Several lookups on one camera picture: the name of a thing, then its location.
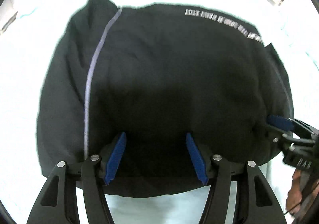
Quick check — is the black track jacket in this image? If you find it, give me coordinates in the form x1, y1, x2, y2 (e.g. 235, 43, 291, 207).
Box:
37, 0, 294, 197

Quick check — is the person's right hand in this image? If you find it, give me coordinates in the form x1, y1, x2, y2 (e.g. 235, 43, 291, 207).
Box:
286, 169, 314, 218

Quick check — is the light green bed sheet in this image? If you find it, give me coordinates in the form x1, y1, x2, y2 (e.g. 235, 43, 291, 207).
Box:
1, 0, 318, 223

